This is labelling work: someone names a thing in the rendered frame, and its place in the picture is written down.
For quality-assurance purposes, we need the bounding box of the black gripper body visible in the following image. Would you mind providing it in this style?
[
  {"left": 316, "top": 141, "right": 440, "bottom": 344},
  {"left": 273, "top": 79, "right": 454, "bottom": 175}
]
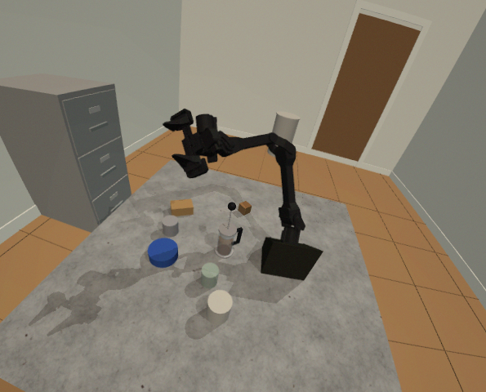
[{"left": 170, "top": 109, "right": 208, "bottom": 178}]

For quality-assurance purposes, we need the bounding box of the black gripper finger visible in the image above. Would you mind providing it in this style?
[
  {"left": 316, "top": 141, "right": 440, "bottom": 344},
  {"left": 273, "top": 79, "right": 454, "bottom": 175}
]
[
  {"left": 172, "top": 154, "right": 202, "bottom": 172},
  {"left": 163, "top": 114, "right": 189, "bottom": 131}
]

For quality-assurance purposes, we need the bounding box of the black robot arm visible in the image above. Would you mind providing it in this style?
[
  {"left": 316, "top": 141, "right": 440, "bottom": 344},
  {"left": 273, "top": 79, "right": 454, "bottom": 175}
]
[{"left": 196, "top": 114, "right": 305, "bottom": 246}]

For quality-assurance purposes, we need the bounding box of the tan rectangular block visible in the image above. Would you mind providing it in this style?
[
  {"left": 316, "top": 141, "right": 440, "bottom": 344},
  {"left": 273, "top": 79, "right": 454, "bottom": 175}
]
[{"left": 171, "top": 199, "right": 194, "bottom": 216}]

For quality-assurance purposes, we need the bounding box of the grey cylinder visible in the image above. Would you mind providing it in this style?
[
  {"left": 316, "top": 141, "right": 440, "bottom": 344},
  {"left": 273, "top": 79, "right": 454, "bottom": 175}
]
[
  {"left": 206, "top": 290, "right": 232, "bottom": 325},
  {"left": 162, "top": 216, "right": 178, "bottom": 237}
]

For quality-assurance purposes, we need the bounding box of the glass coffee press with plunger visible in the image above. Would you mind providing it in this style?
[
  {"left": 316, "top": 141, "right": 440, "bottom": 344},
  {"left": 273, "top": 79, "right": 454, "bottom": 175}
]
[{"left": 215, "top": 203, "right": 243, "bottom": 259}]

